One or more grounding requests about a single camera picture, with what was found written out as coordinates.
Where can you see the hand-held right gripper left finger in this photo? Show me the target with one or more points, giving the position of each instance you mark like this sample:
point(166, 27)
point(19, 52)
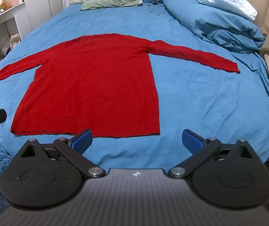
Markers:
point(82, 142)

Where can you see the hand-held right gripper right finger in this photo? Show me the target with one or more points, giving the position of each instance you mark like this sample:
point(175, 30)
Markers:
point(192, 142)

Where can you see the red knitted sweater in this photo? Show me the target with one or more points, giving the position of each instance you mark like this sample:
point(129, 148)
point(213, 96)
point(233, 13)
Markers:
point(89, 87)

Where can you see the blue bed sheet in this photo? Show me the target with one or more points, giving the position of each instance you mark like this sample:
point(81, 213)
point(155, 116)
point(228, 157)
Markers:
point(195, 98)

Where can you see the white bag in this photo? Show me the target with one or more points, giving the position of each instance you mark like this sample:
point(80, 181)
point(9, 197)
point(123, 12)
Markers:
point(14, 42)

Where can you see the white shelf unit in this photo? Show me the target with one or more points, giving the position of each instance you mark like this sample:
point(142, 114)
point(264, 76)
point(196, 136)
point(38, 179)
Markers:
point(0, 18)

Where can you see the woven basket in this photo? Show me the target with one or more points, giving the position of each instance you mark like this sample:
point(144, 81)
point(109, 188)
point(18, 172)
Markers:
point(12, 0)

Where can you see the blue duvet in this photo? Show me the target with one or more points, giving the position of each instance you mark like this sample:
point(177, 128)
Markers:
point(207, 26)

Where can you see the white wardrobe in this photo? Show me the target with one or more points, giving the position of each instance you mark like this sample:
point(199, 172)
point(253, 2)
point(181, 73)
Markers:
point(40, 2)

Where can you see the green pillow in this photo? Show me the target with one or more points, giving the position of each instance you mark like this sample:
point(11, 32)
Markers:
point(108, 2)

